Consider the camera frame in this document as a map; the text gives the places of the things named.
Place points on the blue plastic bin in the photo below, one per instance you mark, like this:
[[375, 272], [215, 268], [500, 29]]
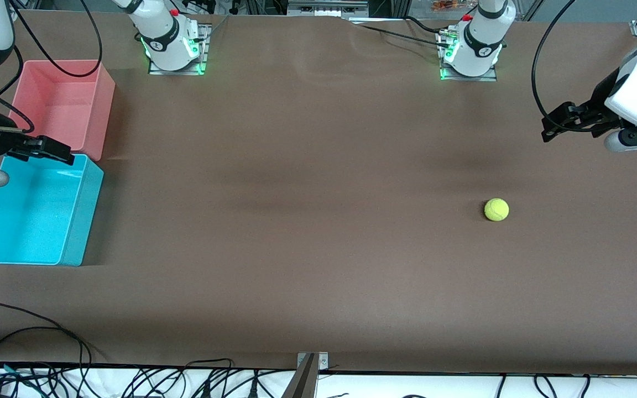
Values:
[[31, 221]]

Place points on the silver aluminium frame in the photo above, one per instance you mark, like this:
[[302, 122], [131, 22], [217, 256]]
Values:
[[327, 8]]

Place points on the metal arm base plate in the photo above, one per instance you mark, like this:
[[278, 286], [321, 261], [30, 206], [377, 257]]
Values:
[[468, 78], [177, 72]]

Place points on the orange object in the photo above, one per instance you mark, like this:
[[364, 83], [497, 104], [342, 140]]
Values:
[[445, 5]]

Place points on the yellow-green tennis ball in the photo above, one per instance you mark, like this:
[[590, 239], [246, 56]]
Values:
[[496, 210]]

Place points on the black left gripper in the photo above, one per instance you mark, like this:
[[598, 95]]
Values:
[[601, 95]]

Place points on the metal table edge bracket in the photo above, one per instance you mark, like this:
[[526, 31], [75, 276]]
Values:
[[323, 362]]

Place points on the grey metal strut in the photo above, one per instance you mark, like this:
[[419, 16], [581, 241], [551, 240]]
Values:
[[303, 384]]

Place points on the pink plastic bin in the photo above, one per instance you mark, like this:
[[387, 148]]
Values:
[[58, 105]]

